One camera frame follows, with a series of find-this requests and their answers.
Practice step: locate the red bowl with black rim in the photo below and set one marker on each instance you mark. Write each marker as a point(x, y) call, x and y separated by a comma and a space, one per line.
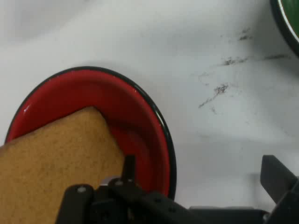
point(130, 112)

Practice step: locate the tan sponge block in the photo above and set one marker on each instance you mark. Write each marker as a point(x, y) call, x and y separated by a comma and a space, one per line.
point(53, 158)

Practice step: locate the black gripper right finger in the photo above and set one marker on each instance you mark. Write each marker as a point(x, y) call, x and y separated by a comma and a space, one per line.
point(278, 182)

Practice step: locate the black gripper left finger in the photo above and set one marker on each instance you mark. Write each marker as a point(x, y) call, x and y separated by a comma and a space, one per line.
point(121, 198)

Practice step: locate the green bowl with black rim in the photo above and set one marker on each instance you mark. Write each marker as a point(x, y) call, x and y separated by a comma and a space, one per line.
point(288, 21)

